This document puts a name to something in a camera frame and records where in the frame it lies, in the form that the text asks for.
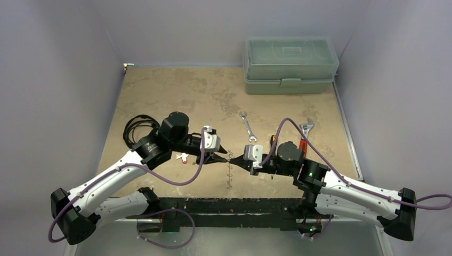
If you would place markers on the green translucent plastic toolbox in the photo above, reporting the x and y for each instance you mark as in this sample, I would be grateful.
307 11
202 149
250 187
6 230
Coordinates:
289 65

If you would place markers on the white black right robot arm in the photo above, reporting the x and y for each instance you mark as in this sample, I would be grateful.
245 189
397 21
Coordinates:
326 193

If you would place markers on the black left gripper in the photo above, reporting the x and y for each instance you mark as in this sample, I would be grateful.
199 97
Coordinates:
208 157

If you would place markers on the screwdriver black yellow handle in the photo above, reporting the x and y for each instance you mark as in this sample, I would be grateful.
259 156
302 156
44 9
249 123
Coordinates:
273 144

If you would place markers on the adjustable wrench red handle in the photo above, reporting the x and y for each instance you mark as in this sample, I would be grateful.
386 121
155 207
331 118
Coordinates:
306 127

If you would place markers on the small silver open-end wrench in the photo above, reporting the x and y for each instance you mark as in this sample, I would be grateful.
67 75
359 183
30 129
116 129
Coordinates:
252 137

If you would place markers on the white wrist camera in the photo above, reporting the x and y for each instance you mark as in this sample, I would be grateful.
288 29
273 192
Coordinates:
254 152
212 141

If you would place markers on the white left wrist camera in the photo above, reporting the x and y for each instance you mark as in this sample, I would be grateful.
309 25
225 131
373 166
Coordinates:
212 141

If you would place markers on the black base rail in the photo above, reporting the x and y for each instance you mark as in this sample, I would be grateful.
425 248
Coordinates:
280 213

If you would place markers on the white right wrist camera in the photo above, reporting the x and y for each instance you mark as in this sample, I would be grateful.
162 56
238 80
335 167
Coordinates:
254 152

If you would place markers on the white red small key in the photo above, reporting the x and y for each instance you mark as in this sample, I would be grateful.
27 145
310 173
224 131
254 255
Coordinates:
183 157

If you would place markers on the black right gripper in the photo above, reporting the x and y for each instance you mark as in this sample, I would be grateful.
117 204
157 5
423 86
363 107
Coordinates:
252 164

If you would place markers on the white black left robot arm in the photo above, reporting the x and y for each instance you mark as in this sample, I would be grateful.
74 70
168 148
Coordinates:
79 211

